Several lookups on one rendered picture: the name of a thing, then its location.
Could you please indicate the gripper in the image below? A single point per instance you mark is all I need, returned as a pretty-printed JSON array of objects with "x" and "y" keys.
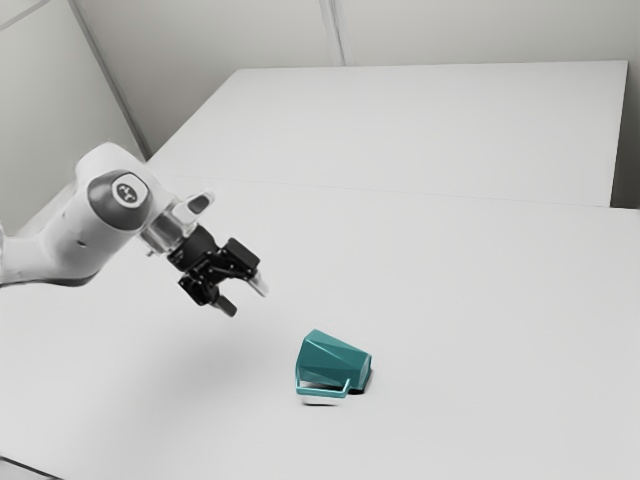
[{"x": 196, "y": 252}]

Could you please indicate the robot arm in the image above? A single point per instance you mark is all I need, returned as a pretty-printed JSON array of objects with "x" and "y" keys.
[{"x": 75, "y": 225}]

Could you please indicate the teal faceted mug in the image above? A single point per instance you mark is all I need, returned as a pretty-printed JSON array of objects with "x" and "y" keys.
[{"x": 327, "y": 361}]

